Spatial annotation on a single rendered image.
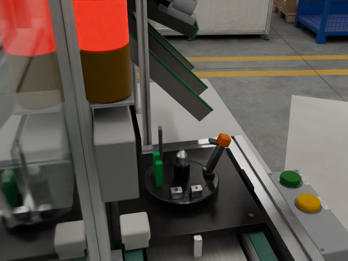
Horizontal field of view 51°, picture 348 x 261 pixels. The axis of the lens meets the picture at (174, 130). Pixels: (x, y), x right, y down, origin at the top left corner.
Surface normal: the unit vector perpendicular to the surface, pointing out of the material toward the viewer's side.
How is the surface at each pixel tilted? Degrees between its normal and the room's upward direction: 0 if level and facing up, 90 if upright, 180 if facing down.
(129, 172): 90
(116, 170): 90
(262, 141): 0
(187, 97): 90
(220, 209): 0
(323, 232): 0
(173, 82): 90
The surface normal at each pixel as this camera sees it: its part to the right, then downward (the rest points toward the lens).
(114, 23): 0.63, 0.40
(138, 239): 0.19, 0.50
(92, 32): -0.11, 0.51
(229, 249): 0.00, -0.86
